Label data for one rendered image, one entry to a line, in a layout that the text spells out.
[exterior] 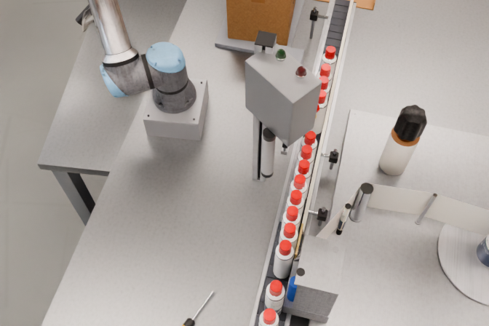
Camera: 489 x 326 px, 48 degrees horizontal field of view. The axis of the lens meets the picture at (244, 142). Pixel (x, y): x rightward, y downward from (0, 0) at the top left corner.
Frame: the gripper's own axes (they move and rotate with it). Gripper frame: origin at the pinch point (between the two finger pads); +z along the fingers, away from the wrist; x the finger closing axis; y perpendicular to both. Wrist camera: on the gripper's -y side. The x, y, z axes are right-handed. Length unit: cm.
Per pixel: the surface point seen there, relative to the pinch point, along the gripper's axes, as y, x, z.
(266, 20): 51, 36, -9
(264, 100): 68, -16, 51
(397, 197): 86, 35, 69
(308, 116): 76, -9, 55
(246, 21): 43, 34, -11
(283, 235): 57, 12, 78
